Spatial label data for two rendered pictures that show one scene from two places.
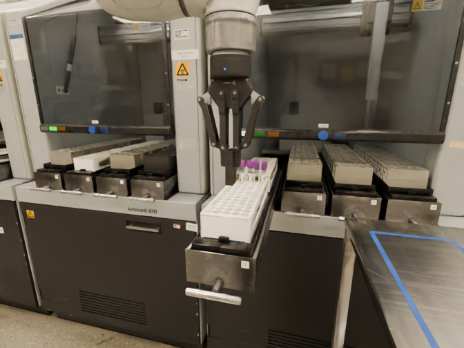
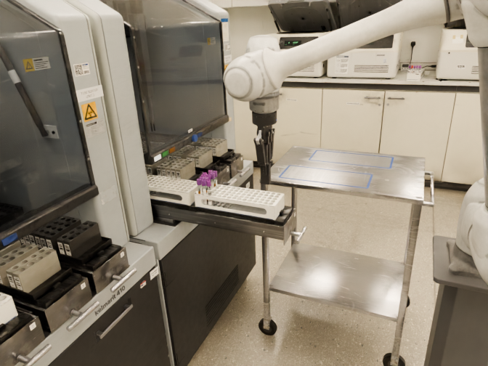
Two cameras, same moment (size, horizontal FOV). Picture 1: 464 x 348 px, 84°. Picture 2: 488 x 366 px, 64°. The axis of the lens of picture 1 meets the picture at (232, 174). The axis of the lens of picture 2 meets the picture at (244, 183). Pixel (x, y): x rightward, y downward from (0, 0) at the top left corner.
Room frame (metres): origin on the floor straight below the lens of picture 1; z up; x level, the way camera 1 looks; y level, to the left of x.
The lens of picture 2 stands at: (0.37, 1.15, 1.42)
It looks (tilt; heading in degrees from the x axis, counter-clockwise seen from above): 23 degrees down; 280
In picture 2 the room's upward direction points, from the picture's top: 3 degrees counter-clockwise
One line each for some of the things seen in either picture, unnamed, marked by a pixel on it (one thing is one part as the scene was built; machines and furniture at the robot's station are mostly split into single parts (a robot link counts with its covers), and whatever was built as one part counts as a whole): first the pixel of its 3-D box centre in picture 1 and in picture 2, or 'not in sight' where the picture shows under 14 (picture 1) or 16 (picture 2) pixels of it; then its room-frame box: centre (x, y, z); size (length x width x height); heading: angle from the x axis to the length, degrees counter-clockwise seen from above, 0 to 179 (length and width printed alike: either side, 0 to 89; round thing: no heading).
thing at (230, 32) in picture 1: (230, 39); (263, 101); (0.50, 0.00, 1.18); 0.09 x 0.09 x 0.06
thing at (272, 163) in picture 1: (259, 173); (162, 189); (0.90, -0.10, 0.83); 0.30 x 0.10 x 0.06; 166
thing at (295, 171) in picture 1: (304, 172); (186, 171); (0.85, -0.24, 0.85); 0.12 x 0.02 x 0.06; 76
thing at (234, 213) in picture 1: (240, 204); (239, 202); (0.60, -0.02, 0.83); 0.30 x 0.10 x 0.06; 166
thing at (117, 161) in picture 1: (123, 161); (38, 271); (1.03, 0.44, 0.85); 0.12 x 0.02 x 0.06; 76
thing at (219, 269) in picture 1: (250, 205); (205, 210); (0.73, -0.06, 0.78); 0.73 x 0.14 x 0.09; 166
